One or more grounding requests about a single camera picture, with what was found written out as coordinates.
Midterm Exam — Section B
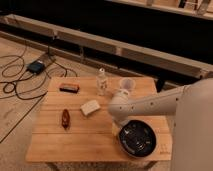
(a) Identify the clear plastic bottle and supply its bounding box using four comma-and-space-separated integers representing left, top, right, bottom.
97, 68, 107, 96

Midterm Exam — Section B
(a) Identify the dark ceramic bowl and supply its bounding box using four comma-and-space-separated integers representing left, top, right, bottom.
118, 120, 156, 157

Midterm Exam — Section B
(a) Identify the wooden table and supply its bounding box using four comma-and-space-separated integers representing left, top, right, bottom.
25, 76, 173, 163

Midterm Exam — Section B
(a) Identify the black floor cable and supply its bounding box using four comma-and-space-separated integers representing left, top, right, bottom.
0, 44, 78, 144

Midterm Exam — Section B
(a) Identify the clear plastic cup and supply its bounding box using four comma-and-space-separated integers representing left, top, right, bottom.
119, 77, 136, 93

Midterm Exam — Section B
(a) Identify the wooden beam frame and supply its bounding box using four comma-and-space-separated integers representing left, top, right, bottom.
0, 14, 213, 79

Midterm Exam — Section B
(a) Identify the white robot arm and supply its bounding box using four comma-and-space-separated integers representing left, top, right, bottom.
108, 78, 213, 171

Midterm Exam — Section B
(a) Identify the black rectangular block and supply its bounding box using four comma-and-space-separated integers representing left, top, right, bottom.
59, 83, 79, 93

